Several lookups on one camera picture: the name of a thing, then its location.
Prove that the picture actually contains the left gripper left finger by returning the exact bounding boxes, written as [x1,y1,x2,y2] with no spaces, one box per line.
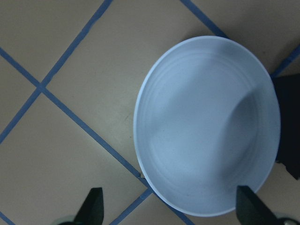
[73,187,104,225]

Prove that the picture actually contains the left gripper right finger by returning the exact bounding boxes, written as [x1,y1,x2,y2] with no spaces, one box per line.
[236,186,285,225]

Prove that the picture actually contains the blue plate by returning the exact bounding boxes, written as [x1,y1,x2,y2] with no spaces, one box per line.
[133,36,280,217]

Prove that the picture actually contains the black plate rack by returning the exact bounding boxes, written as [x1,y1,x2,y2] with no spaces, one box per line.
[273,74,300,180]

